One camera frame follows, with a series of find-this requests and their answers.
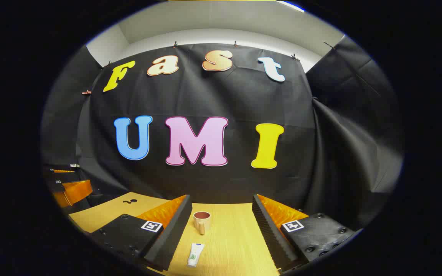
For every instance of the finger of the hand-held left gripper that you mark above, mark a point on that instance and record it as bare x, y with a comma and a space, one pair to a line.
65, 175
77, 191

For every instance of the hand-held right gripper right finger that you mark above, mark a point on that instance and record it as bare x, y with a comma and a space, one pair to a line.
271, 234

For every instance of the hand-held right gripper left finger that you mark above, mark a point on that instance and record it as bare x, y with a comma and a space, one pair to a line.
171, 234

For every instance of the beige cup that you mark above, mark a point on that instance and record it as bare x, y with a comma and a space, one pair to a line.
198, 222

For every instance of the white toothpaste tube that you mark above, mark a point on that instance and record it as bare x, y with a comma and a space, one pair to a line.
195, 255

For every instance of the wooden desktop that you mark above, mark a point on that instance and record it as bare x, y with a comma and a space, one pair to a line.
236, 237

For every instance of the black backdrop cloth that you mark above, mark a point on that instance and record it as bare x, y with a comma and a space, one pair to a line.
205, 96

